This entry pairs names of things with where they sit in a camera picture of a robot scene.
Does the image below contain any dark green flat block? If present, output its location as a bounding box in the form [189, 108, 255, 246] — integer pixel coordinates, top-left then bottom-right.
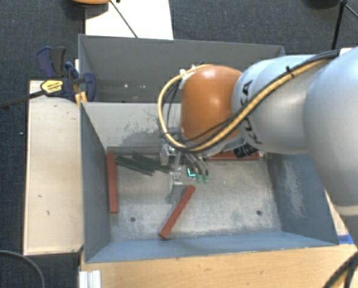
[131, 152, 171, 174]
[115, 155, 155, 177]

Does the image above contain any pale wood flat board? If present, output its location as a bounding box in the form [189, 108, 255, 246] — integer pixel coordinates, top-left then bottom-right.
[22, 79, 85, 256]

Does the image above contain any red-brown flat block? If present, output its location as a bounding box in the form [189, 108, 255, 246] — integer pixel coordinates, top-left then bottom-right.
[206, 151, 261, 162]
[106, 152, 120, 214]
[158, 185, 197, 241]

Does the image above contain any grey metal bin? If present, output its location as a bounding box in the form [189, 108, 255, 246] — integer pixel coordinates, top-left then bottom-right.
[77, 34, 340, 264]

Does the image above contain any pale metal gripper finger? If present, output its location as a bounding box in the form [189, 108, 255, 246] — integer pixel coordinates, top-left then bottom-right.
[166, 173, 185, 205]

